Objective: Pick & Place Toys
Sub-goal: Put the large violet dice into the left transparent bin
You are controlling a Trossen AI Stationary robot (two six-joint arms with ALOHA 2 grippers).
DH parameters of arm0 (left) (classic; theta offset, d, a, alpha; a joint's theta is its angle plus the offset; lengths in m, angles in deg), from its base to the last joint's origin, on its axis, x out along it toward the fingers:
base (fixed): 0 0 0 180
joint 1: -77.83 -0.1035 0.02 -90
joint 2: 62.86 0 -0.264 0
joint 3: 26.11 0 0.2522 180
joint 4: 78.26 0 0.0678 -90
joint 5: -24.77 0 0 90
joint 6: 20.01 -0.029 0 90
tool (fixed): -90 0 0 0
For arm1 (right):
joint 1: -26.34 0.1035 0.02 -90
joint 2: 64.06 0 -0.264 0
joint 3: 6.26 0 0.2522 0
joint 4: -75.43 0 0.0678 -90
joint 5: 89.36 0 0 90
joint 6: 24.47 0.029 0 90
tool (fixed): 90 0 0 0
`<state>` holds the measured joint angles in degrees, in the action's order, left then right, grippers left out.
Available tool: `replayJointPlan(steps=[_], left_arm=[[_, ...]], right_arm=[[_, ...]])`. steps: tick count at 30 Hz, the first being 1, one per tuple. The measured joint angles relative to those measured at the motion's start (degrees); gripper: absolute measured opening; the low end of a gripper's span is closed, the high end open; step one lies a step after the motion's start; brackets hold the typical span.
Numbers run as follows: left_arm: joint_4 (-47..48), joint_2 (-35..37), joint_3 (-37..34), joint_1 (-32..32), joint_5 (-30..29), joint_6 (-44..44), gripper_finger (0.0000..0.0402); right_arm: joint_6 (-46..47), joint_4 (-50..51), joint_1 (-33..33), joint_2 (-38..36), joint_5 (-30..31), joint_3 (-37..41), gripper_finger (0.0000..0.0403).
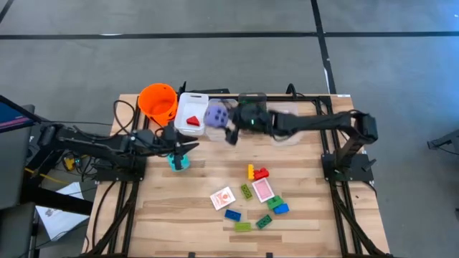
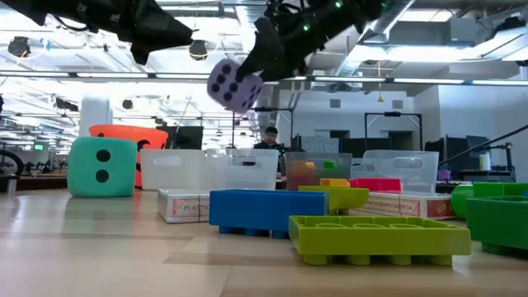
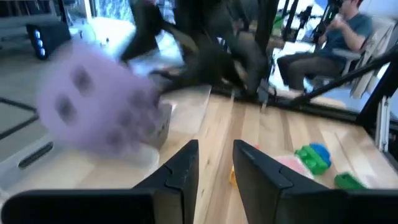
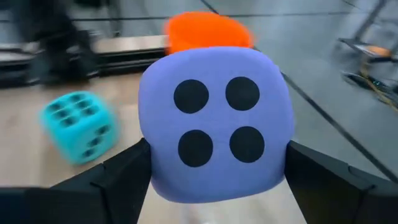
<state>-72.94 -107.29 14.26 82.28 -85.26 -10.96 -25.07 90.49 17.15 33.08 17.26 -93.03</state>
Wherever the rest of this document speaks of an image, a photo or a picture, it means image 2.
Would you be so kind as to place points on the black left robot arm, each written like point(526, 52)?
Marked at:
point(41, 8)

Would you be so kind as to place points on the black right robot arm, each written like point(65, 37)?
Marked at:
point(381, 7)

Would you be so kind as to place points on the black frame rig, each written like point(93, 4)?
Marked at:
point(392, 114)
point(272, 109)

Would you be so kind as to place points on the person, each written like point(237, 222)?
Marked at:
point(270, 135)

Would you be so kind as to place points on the dark green toy brick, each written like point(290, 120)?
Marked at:
point(499, 222)

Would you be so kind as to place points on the black ceiling dome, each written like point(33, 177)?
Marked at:
point(198, 50)

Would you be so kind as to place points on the black office monitors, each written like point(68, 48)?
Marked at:
point(449, 154)

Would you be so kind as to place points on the pink playing card deck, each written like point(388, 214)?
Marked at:
point(412, 204)

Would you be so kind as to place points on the lime green thin toy brick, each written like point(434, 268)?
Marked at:
point(371, 241)

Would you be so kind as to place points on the grey plastic bin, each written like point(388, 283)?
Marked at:
point(342, 177)

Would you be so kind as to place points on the white bottle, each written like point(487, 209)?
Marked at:
point(485, 161)

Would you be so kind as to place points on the purple foam die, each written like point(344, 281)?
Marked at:
point(243, 101)

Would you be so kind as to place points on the yellow toy brick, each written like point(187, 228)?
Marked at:
point(334, 182)
point(303, 168)

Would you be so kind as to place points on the white plastic bin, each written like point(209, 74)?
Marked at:
point(173, 169)

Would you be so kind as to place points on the red toy brick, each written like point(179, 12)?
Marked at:
point(303, 181)
point(375, 185)

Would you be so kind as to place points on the purple cup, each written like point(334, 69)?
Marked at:
point(444, 175)

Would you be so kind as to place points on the teal foam die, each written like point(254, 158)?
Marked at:
point(119, 173)

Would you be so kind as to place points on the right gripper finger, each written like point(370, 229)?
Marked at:
point(266, 45)
point(288, 70)

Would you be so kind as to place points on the long ceiling light strip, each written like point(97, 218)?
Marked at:
point(429, 81)

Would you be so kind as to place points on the black monitor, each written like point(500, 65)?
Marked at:
point(185, 138)

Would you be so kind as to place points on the silver slanted ceiling duct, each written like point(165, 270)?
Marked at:
point(383, 31)

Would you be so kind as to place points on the orange plastic bucket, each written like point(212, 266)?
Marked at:
point(148, 138)

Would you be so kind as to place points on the blue chair back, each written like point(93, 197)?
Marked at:
point(472, 153)

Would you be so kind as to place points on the white pillar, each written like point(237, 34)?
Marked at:
point(95, 115)

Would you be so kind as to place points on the lime green thick toy brick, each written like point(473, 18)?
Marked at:
point(342, 198)

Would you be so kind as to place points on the blue toy brick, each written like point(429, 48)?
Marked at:
point(264, 210)

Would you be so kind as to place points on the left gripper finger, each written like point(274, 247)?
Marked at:
point(161, 29)
point(140, 53)

